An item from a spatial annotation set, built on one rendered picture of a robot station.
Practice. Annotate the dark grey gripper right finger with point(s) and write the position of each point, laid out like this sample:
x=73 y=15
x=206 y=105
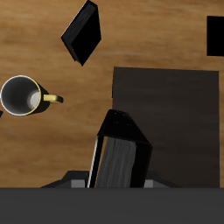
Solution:
x=154 y=180

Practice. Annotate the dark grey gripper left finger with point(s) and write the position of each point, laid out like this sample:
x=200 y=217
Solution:
x=76 y=179

